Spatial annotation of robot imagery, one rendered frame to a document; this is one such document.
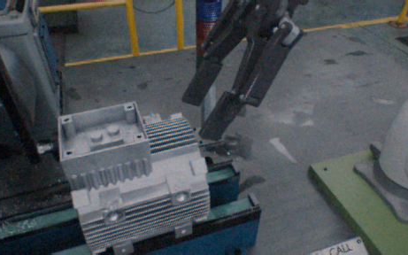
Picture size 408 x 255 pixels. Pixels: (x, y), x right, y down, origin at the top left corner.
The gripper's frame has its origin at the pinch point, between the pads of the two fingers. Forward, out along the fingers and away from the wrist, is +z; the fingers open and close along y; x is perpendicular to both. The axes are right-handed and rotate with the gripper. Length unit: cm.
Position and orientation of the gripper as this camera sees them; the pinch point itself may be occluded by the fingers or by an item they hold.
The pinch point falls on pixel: (208, 104)
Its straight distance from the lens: 45.7
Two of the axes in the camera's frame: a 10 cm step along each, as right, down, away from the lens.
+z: -4.8, 7.7, 4.3
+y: 3.2, 6.0, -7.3
